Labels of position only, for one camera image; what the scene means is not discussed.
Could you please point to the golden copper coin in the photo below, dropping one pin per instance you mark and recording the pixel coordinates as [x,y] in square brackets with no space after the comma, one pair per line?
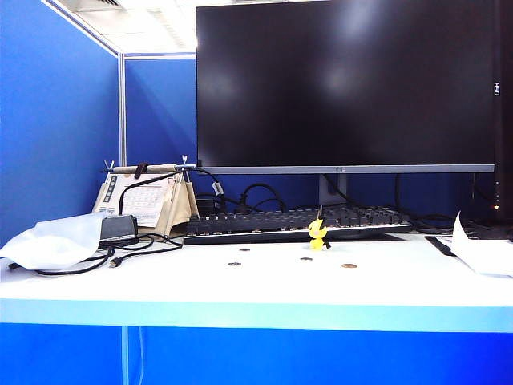
[349,266]

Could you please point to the white paper sheet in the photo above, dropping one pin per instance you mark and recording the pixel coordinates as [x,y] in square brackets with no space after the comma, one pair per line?
[481,250]

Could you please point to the black power adapter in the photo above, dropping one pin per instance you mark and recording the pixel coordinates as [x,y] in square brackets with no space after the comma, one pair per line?
[118,228]
[208,203]

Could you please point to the beige desk calendar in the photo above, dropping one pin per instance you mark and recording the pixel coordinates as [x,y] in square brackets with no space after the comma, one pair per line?
[140,200]

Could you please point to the grey monitor stand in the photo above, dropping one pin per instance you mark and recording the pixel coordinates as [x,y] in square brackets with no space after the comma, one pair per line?
[332,188]

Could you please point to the white partition post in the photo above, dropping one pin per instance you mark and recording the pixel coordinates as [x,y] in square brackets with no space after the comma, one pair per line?
[122,112]

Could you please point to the white plastic bag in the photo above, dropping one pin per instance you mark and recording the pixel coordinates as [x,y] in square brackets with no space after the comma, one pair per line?
[52,244]

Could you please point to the pale blue table leg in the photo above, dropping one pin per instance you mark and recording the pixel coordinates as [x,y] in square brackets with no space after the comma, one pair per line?
[125,357]

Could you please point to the black mechanical keyboard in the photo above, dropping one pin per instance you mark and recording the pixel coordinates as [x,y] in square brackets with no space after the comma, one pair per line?
[260,225]

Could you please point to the yellow doll figurine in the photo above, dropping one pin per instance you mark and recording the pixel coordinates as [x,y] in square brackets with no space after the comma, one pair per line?
[317,241]

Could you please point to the wooden rod with metal clips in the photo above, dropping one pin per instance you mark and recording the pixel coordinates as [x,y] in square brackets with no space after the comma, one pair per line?
[160,167]

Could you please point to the large black computer monitor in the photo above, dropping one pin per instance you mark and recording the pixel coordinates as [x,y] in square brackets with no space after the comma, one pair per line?
[340,80]

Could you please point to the black monitor with white logo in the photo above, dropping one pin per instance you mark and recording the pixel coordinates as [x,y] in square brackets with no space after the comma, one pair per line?
[505,120]

